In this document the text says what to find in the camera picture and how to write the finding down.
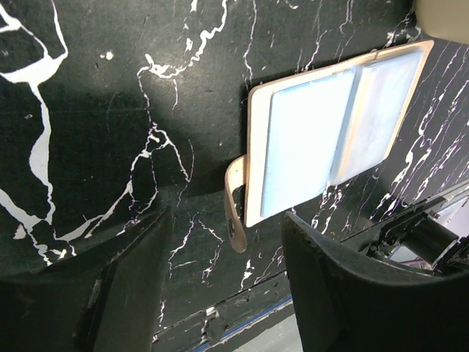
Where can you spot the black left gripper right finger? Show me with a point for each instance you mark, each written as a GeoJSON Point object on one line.
{"type": "Point", "coordinates": [346, 301]}

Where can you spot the beige oval tray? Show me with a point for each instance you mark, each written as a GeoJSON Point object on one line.
{"type": "Point", "coordinates": [444, 19]}

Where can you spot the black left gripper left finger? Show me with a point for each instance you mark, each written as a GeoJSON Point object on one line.
{"type": "Point", "coordinates": [104, 299]}

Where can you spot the cream leather card holder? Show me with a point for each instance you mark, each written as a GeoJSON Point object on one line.
{"type": "Point", "coordinates": [317, 129]}

